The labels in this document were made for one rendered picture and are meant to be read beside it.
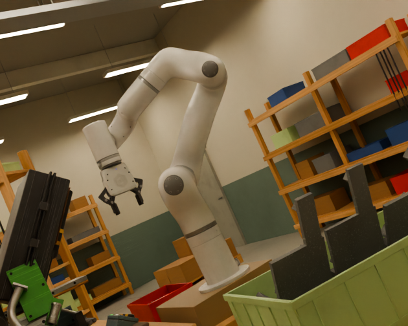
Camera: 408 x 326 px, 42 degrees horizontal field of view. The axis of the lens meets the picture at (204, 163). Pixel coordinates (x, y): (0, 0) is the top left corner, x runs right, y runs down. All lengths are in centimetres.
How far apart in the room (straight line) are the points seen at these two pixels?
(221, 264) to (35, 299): 74
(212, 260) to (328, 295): 68
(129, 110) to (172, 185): 31
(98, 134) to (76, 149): 1018
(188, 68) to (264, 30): 692
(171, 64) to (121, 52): 900
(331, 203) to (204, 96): 618
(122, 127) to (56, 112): 1027
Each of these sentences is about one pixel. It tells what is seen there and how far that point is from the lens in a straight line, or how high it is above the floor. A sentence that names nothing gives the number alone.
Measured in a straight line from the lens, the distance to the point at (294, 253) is 125.
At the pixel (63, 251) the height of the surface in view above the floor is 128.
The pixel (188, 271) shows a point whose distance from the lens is 812.
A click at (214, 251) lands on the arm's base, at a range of 178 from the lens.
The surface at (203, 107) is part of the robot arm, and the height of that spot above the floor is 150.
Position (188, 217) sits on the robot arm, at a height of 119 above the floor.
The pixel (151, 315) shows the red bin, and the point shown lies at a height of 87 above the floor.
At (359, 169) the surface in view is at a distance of 132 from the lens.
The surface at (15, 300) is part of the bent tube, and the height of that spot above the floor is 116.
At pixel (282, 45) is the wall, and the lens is 843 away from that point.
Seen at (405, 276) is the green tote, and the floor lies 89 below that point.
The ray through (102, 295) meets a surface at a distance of 1102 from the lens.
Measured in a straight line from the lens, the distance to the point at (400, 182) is 698.
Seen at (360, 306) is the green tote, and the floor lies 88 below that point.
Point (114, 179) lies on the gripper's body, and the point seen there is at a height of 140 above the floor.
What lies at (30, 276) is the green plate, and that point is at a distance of 216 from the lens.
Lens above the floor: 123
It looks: 3 degrees up
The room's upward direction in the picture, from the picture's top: 24 degrees counter-clockwise
